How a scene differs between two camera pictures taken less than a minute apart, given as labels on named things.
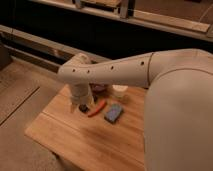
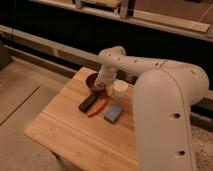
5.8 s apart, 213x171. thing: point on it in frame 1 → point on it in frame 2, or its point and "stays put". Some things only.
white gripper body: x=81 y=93 → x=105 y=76
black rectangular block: x=84 y=108 stays put
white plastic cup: x=119 y=90 stays put
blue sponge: x=113 y=113 stays put
